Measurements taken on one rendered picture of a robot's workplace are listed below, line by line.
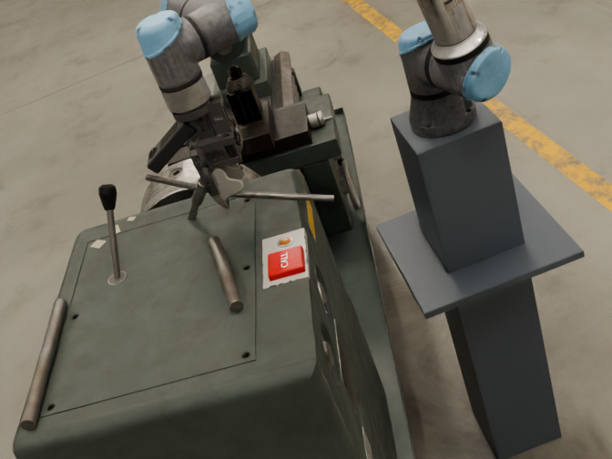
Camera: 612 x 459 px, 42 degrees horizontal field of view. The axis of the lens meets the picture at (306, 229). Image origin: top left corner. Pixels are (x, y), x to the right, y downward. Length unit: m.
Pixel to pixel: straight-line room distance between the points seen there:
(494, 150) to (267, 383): 0.90
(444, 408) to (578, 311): 0.58
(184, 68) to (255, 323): 0.42
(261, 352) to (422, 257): 0.94
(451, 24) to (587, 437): 1.40
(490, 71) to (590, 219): 1.70
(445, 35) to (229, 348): 0.75
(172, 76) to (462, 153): 0.75
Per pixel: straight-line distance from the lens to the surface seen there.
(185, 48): 1.31
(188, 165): 1.76
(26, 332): 3.88
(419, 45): 1.72
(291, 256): 1.31
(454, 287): 1.94
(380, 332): 2.19
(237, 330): 1.23
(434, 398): 2.72
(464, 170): 1.84
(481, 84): 1.63
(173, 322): 1.31
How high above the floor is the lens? 2.03
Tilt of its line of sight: 34 degrees down
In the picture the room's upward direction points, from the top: 21 degrees counter-clockwise
